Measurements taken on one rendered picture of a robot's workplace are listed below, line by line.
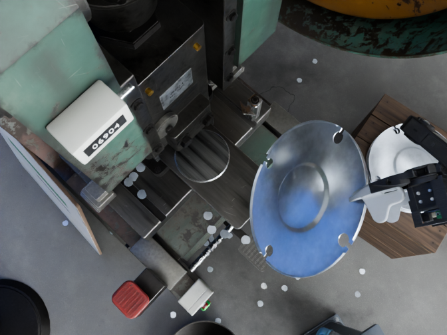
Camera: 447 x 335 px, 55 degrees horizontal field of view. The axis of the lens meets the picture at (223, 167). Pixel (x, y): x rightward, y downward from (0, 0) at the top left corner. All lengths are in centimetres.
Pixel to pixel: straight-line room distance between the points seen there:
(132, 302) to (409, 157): 97
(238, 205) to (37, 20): 68
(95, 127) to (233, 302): 136
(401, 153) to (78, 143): 121
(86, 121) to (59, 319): 144
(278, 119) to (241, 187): 28
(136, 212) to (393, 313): 114
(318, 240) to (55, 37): 55
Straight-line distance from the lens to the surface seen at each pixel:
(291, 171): 84
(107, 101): 43
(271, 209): 87
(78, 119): 43
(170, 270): 108
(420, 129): 67
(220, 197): 96
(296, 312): 175
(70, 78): 42
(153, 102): 69
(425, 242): 152
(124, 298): 98
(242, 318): 172
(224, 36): 64
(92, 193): 103
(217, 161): 97
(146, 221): 104
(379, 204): 69
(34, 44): 36
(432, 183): 65
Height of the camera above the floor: 172
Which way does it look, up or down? 75 degrees down
